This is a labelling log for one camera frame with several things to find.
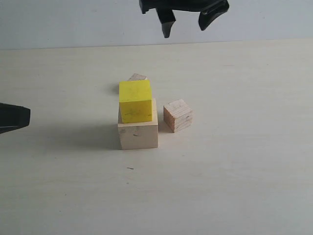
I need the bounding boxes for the yellow cube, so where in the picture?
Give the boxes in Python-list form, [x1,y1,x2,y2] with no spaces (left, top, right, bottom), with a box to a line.
[119,80,153,123]

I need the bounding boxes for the large pale wooden cube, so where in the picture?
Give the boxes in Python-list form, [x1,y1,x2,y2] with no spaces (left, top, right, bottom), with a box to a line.
[117,98,158,150]

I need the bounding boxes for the small pale wooden cube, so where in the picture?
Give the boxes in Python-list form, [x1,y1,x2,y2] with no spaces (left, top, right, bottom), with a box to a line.
[128,73,148,81]

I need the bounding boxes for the striped plywood cube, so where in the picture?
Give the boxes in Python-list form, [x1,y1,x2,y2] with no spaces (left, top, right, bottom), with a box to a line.
[163,99,193,133]

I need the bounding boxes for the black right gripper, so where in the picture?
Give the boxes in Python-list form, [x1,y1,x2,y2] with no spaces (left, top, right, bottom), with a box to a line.
[139,0,229,38]

